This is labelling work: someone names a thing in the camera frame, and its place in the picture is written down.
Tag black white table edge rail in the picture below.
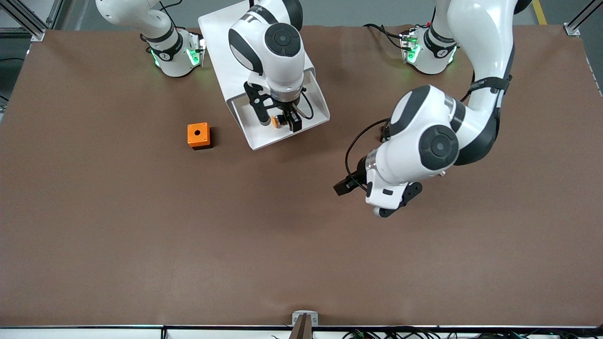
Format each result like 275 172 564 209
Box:
0 324 603 339

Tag black arm base cable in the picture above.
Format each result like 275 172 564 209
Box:
363 23 407 50

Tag grey bracket with brown bar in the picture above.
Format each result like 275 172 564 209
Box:
290 310 319 339

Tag orange button enclosure box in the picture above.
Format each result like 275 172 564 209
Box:
187 122 213 151

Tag aluminium frame profile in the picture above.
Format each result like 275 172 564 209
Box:
564 0 603 36
0 0 64 41

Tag brown table cover sheet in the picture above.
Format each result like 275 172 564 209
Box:
0 24 603 328

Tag black cable bundle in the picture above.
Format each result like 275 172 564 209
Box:
344 328 603 339

